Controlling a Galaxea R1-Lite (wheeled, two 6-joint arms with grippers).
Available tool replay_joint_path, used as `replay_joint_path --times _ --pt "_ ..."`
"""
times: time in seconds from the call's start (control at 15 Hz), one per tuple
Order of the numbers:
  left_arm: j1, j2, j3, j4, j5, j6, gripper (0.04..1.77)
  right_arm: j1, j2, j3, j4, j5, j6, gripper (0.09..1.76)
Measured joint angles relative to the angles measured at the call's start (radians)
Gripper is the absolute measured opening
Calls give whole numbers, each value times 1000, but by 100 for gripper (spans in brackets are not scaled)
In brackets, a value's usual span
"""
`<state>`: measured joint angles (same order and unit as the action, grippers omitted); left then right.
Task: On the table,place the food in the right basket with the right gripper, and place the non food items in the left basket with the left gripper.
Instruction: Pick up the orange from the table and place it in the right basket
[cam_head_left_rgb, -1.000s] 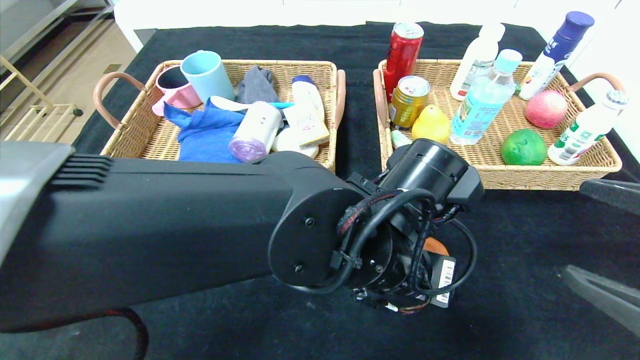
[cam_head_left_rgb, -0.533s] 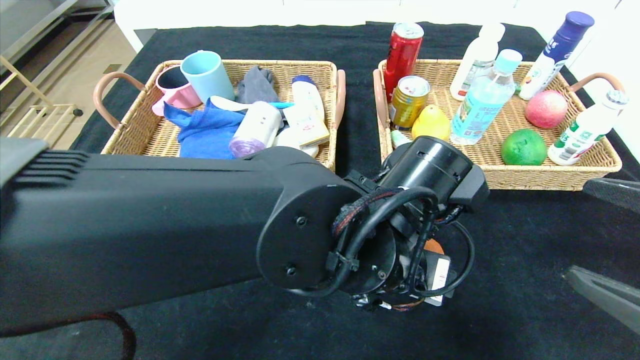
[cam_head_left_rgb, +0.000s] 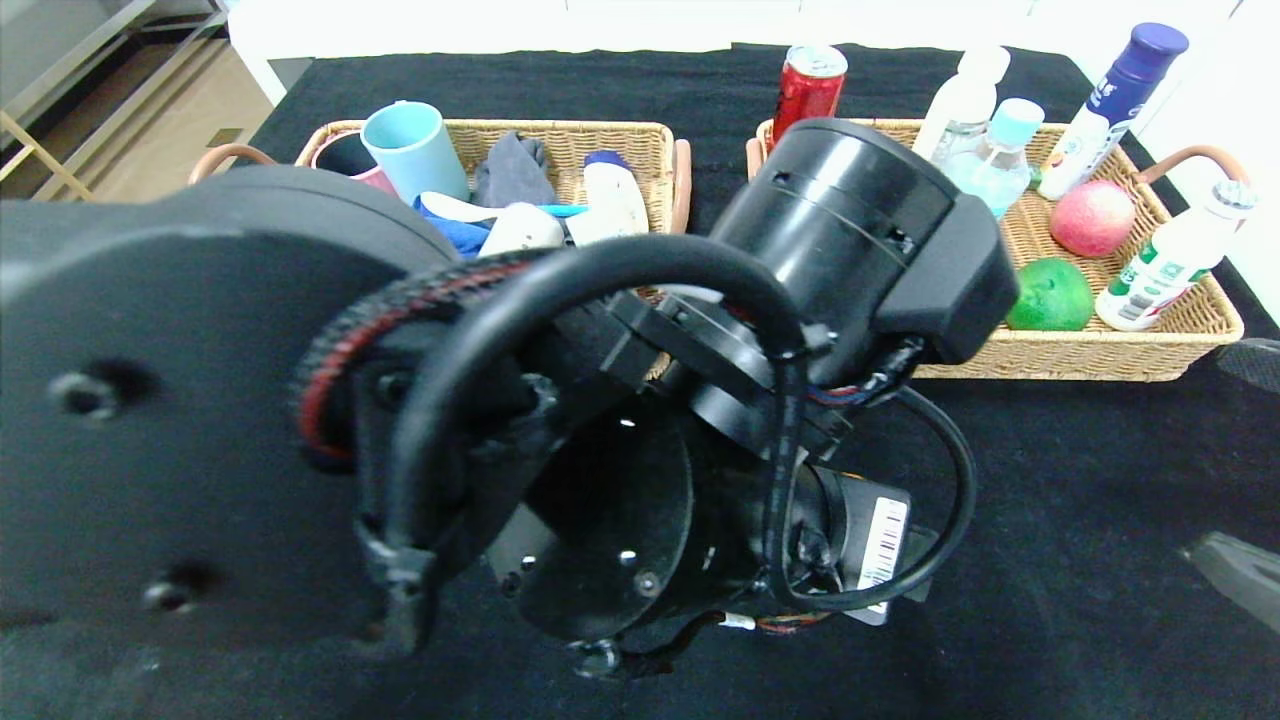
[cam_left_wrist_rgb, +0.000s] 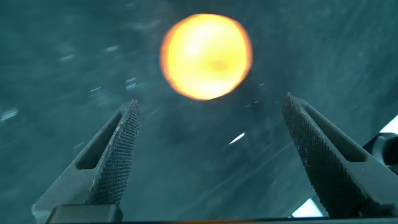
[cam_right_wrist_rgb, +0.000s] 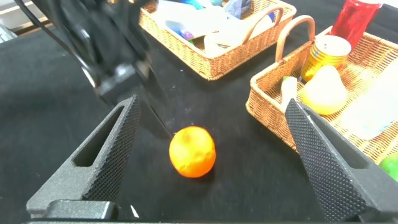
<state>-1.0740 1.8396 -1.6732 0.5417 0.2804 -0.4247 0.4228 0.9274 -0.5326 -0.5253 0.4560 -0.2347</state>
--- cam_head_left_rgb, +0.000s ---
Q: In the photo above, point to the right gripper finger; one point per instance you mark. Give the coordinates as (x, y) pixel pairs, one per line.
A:
(1245, 580)
(1255, 365)

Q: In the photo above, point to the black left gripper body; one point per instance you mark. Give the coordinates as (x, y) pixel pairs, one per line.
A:
(882, 543)

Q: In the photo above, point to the clear water bottle blue cap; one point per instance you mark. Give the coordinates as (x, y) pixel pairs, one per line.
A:
(1000, 170)

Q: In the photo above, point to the purple trash bag roll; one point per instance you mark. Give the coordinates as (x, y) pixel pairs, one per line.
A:
(520, 228)

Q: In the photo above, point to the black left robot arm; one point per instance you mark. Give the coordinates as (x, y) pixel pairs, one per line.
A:
(150, 400)

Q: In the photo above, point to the wicker basket with food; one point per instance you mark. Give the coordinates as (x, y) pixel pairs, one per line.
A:
(1100, 355)

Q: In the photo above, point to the wicker basket with toiletries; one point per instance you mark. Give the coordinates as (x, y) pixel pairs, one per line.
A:
(570, 145)

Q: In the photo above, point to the white yogurt bottle green label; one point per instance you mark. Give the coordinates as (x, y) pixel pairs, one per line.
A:
(1160, 265)

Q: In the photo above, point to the black tablecloth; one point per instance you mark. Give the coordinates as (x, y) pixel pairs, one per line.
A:
(1100, 500)

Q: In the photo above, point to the green citrus fruit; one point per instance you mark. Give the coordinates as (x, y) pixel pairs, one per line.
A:
(1050, 297)

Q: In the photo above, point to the red apple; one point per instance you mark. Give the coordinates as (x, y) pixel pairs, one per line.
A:
(1090, 220)

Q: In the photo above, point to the white bottle purple cap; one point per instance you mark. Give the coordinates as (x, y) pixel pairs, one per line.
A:
(1090, 130)

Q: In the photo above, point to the white lotion bottle blue cap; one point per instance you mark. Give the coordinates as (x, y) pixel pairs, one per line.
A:
(615, 195)

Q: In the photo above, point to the red drink can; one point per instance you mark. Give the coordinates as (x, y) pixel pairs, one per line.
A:
(810, 90)

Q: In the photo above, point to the white and blue toothbrush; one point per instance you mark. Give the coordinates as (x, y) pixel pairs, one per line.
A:
(560, 210)

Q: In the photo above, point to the blue cloth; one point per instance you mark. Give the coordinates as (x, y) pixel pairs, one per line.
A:
(460, 235)

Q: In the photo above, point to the grey cloth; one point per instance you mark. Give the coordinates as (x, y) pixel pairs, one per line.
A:
(510, 170)

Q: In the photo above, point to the light teal plastic cup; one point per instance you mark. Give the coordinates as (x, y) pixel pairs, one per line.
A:
(415, 150)

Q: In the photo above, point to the pink plastic cup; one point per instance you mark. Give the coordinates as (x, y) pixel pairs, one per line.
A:
(380, 180)

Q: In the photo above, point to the white table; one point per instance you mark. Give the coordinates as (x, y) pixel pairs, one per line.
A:
(450, 25)

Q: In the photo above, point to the beige wheeled rack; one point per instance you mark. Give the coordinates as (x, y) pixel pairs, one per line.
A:
(40, 150)

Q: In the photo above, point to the grey metal shelf frame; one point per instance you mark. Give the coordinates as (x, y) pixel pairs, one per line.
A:
(110, 32)

